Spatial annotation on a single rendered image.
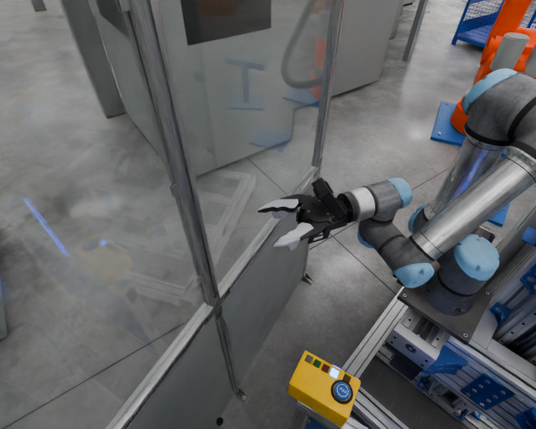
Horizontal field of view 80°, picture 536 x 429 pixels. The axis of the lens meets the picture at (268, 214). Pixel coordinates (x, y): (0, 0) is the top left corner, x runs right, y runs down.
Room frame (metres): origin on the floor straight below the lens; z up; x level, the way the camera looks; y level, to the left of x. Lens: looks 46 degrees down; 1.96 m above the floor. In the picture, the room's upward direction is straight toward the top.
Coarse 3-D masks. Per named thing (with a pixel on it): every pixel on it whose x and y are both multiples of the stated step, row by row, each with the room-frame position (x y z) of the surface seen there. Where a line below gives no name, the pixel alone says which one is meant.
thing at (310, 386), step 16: (304, 352) 0.34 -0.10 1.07; (304, 368) 0.30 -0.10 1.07; (320, 368) 0.30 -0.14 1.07; (336, 368) 0.30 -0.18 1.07; (304, 384) 0.26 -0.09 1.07; (320, 384) 0.26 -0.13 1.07; (352, 384) 0.26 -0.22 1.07; (304, 400) 0.24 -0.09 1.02; (320, 400) 0.22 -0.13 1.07; (336, 400) 0.22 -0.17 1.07; (352, 400) 0.22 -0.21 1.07; (336, 416) 0.20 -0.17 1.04
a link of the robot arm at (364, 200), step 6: (354, 192) 0.54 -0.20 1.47; (360, 192) 0.54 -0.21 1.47; (366, 192) 0.54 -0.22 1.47; (354, 198) 0.53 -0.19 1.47; (360, 198) 0.52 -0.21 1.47; (366, 198) 0.53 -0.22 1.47; (372, 198) 0.53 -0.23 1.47; (360, 204) 0.51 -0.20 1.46; (366, 204) 0.51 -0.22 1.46; (372, 204) 0.52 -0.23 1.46; (360, 210) 0.50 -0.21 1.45; (366, 210) 0.51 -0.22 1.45; (372, 210) 0.51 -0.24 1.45; (360, 216) 0.50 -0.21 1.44; (366, 216) 0.51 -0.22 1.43
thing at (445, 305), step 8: (432, 280) 0.55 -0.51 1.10; (440, 280) 0.53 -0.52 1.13; (424, 288) 0.55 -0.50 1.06; (432, 288) 0.54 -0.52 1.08; (440, 288) 0.52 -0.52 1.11; (448, 288) 0.50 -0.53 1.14; (424, 296) 0.53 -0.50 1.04; (432, 296) 0.51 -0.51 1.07; (440, 296) 0.50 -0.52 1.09; (448, 296) 0.49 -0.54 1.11; (456, 296) 0.48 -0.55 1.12; (464, 296) 0.48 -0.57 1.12; (472, 296) 0.49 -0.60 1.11; (432, 304) 0.50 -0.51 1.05; (440, 304) 0.49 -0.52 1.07; (448, 304) 0.48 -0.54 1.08; (456, 304) 0.47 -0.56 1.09; (464, 304) 0.48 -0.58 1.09; (472, 304) 0.48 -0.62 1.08; (448, 312) 0.47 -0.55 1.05; (456, 312) 0.46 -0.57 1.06; (464, 312) 0.46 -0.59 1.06
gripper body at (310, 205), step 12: (348, 192) 0.55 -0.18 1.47; (312, 204) 0.51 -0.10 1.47; (324, 204) 0.51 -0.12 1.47; (348, 204) 0.52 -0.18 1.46; (300, 216) 0.52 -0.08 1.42; (312, 216) 0.48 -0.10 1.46; (324, 216) 0.48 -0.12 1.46; (348, 216) 0.51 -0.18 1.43; (324, 228) 0.48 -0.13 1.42; (336, 228) 0.51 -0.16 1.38; (312, 240) 0.47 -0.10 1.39
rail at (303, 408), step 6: (300, 402) 0.27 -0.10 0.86; (300, 408) 0.27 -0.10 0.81; (306, 408) 0.26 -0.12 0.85; (306, 414) 0.26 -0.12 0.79; (312, 414) 0.25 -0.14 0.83; (318, 414) 0.24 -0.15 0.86; (318, 420) 0.24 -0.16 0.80; (324, 420) 0.23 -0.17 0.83; (330, 420) 0.22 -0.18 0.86; (348, 420) 0.22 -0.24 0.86; (354, 420) 0.22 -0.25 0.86; (330, 426) 0.22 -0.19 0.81; (336, 426) 0.21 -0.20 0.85; (342, 426) 0.21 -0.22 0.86; (348, 426) 0.21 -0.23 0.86; (354, 426) 0.21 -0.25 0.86; (360, 426) 0.21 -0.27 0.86
